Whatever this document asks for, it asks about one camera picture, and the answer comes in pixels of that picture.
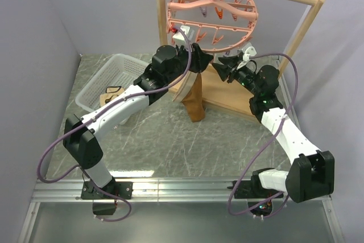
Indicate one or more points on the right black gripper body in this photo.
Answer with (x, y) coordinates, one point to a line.
(234, 74)

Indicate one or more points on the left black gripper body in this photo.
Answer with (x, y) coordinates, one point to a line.
(195, 65)

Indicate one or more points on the brown boxer underwear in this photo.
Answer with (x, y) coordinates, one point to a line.
(193, 98)

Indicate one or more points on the pink round clip hanger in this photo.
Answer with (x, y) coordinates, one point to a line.
(211, 15)

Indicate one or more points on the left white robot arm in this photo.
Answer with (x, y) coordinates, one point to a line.
(168, 64)

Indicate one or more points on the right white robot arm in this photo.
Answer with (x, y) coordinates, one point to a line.
(312, 171)

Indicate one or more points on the beige folded underwear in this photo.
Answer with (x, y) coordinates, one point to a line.
(110, 94)

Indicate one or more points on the wooden hanging rack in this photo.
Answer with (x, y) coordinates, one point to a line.
(215, 94)

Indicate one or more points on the white plastic laundry basket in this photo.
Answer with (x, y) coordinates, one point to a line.
(119, 71)

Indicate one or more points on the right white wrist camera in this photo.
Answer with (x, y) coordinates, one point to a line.
(245, 54)

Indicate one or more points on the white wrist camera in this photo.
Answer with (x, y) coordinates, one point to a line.
(180, 33)
(245, 54)

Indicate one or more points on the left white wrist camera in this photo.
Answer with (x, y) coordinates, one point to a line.
(180, 33)

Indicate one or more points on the aluminium mounting rail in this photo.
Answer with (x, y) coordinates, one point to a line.
(173, 210)

